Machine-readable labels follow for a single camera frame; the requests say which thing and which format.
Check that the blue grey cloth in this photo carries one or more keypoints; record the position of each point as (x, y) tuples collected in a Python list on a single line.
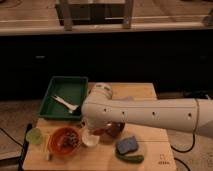
[(129, 98)]

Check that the blue sponge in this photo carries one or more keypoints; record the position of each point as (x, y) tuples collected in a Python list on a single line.
[(127, 145)]

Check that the red apple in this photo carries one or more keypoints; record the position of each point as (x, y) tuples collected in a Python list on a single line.
[(98, 132)]

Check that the green cucumber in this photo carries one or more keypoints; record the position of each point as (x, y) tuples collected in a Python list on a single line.
[(129, 159)]

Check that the light green plastic cup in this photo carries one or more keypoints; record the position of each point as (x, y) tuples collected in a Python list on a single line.
[(34, 136)]

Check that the orange bowl with food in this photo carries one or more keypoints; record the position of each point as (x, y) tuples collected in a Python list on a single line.
[(64, 141)]

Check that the green plastic tray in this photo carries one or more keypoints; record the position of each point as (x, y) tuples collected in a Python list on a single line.
[(72, 89)]

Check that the dark red bowl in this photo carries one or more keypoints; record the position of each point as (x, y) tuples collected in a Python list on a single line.
[(114, 128)]

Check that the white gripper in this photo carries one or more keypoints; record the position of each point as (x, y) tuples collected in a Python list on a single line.
[(94, 125)]

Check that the wooden stool frame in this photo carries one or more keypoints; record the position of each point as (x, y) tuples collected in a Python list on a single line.
[(98, 15)]

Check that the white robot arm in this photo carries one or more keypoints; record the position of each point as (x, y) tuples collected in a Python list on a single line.
[(186, 115)]

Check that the white plastic fork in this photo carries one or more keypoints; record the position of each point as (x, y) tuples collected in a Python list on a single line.
[(71, 107)]

